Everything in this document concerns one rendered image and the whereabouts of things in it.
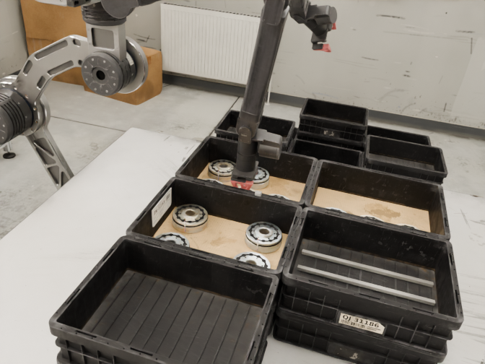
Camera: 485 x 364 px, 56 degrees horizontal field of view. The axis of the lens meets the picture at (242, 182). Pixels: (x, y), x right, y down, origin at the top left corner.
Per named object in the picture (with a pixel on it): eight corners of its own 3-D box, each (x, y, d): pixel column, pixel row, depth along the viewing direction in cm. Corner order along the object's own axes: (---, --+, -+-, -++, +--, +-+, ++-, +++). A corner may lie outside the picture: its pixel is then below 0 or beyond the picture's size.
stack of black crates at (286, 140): (209, 198, 266) (213, 129, 242) (224, 174, 291) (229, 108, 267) (276, 213, 259) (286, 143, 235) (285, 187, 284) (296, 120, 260)
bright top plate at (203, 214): (167, 222, 129) (167, 220, 128) (178, 203, 137) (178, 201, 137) (202, 229, 127) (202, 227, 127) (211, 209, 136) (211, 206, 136)
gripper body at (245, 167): (258, 166, 142) (260, 145, 138) (252, 183, 133) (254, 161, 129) (238, 162, 143) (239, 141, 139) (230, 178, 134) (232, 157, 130)
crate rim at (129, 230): (123, 240, 113) (123, 233, 111) (172, 181, 137) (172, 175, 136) (279, 283, 105) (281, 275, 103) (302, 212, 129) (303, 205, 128)
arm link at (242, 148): (242, 127, 134) (236, 135, 129) (264, 131, 133) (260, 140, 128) (239, 148, 137) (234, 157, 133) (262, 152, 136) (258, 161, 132)
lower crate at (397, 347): (269, 341, 116) (275, 309, 109) (291, 266, 140) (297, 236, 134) (431, 390, 108) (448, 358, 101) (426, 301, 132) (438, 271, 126)
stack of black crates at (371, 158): (347, 229, 252) (365, 158, 228) (350, 200, 277) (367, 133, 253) (421, 245, 245) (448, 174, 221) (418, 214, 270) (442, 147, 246)
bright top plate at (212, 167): (204, 172, 154) (204, 170, 153) (213, 158, 162) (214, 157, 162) (232, 178, 152) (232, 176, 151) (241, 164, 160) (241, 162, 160)
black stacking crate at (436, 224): (298, 238, 135) (304, 206, 129) (313, 188, 159) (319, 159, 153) (437, 273, 127) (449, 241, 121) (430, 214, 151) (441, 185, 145)
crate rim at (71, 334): (45, 333, 88) (43, 324, 87) (123, 240, 113) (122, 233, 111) (242, 397, 80) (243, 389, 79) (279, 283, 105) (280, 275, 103)
